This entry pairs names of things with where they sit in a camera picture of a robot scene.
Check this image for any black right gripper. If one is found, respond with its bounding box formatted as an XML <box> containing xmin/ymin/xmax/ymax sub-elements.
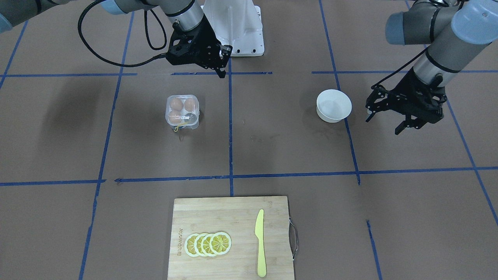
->
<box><xmin>165</xmin><ymin>17</ymin><xmax>233</xmax><ymax>79</ymax></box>

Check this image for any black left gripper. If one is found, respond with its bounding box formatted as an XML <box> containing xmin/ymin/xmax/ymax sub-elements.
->
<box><xmin>366</xmin><ymin>69</ymin><xmax>447</xmax><ymax>135</ymax></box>

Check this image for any clear plastic egg box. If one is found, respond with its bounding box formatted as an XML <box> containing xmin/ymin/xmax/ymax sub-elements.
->
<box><xmin>165</xmin><ymin>94</ymin><xmax>200</xmax><ymax>132</ymax></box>

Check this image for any brown egg from bowl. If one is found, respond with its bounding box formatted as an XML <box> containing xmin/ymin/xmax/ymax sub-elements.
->
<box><xmin>184</xmin><ymin>97</ymin><xmax>197</xmax><ymax>112</ymax></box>

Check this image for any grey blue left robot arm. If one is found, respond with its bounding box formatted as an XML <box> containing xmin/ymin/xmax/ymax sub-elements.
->
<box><xmin>366</xmin><ymin>0</ymin><xmax>498</xmax><ymax>135</ymax></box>

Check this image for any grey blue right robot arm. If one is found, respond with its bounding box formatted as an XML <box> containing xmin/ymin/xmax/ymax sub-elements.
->
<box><xmin>0</xmin><ymin>0</ymin><xmax>233</xmax><ymax>79</ymax></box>

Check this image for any brown egg back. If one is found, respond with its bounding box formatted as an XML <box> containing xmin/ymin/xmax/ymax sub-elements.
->
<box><xmin>169</xmin><ymin>98</ymin><xmax>184</xmax><ymax>112</ymax></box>

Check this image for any brown egg front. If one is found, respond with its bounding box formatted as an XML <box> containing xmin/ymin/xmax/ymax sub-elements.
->
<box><xmin>168</xmin><ymin>110</ymin><xmax>183</xmax><ymax>125</ymax></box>

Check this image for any white bowl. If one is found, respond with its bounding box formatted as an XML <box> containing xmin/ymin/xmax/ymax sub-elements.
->
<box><xmin>316</xmin><ymin>89</ymin><xmax>352</xmax><ymax>123</ymax></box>

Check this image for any yellow plastic knife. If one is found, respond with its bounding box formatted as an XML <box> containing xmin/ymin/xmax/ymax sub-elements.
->
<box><xmin>254</xmin><ymin>209</ymin><xmax>267</xmax><ymax>278</ymax></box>

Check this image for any bamboo cutting board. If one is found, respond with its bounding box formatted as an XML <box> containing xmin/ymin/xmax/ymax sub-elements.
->
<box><xmin>167</xmin><ymin>196</ymin><xmax>295</xmax><ymax>280</ymax></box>

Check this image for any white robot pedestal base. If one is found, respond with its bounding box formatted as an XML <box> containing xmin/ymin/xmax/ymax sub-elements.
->
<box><xmin>201</xmin><ymin>0</ymin><xmax>265</xmax><ymax>57</ymax></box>

